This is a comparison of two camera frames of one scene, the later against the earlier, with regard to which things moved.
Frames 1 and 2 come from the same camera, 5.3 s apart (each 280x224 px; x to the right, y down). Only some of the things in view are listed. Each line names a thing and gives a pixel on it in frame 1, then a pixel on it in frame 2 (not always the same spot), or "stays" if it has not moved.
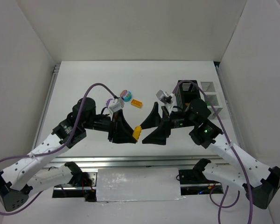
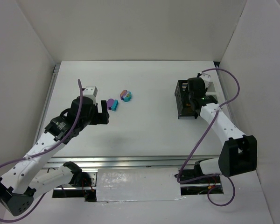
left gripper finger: x=122 y=126 → x=104 y=107
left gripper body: x=112 y=130 → x=100 y=117
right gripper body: x=166 y=122 → x=183 y=100
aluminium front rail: x=136 y=162 stays
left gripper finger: x=120 y=138 → x=103 y=118
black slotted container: x=186 y=92 stays
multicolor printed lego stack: x=126 y=95 stays
